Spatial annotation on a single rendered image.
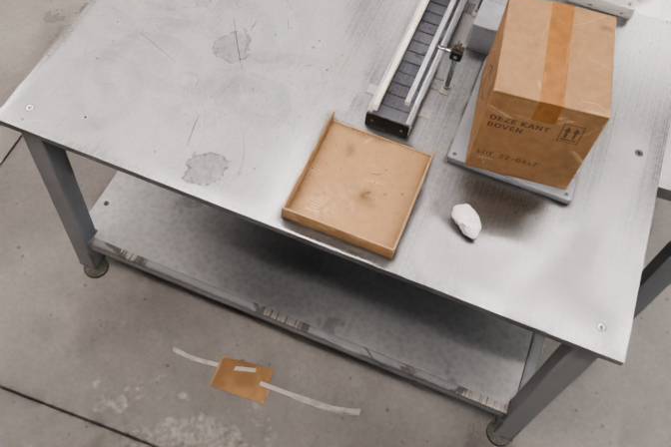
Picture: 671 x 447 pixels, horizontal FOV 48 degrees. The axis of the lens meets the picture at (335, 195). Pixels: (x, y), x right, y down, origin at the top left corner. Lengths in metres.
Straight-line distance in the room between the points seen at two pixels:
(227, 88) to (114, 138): 0.30
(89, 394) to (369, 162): 1.16
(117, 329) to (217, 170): 0.90
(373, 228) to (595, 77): 0.57
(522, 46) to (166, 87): 0.85
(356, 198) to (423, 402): 0.91
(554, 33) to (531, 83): 0.16
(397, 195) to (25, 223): 1.45
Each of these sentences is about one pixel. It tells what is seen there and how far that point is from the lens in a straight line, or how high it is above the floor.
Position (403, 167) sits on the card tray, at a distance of 1.77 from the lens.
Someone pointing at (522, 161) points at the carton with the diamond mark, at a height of 0.92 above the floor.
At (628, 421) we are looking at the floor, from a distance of 2.60.
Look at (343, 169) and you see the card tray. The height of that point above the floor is 0.83.
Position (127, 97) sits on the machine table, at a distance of 1.90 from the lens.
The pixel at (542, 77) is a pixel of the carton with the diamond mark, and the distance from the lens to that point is 1.64.
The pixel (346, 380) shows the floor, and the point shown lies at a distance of 2.41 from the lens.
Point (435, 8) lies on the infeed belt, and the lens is 2.07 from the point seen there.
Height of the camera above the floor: 2.27
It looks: 57 degrees down
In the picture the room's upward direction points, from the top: 8 degrees clockwise
